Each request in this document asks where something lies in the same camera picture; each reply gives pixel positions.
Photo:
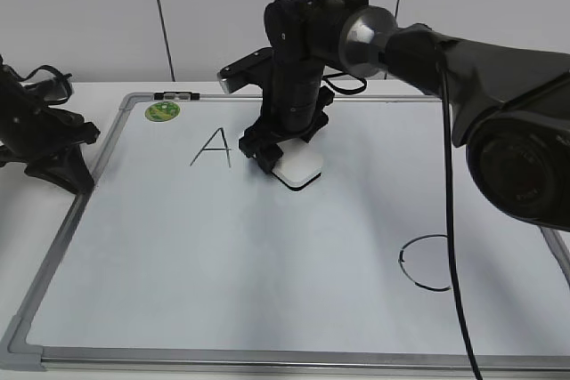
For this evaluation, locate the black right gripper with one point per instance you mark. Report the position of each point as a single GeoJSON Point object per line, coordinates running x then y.
{"type": "Point", "coordinates": [293, 107]}

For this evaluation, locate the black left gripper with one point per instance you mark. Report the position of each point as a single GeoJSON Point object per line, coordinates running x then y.
{"type": "Point", "coordinates": [35, 129]}

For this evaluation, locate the white whiteboard eraser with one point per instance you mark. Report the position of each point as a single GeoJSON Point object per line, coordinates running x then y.
{"type": "Point", "coordinates": [299, 164]}

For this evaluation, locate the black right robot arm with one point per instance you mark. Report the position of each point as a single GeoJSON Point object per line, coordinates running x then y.
{"type": "Point", "coordinates": [509, 107]}

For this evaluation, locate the round green magnet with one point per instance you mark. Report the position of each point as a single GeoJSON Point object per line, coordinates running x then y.
{"type": "Point", "coordinates": [161, 112]}

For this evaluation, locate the black silver hanging clip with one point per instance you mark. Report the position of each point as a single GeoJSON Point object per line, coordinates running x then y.
{"type": "Point", "coordinates": [183, 96]}

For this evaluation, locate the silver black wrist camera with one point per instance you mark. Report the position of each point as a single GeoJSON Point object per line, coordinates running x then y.
{"type": "Point", "coordinates": [242, 70]}

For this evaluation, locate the white magnetic whiteboard grey frame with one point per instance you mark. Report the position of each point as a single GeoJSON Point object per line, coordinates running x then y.
{"type": "Point", "coordinates": [186, 255]}

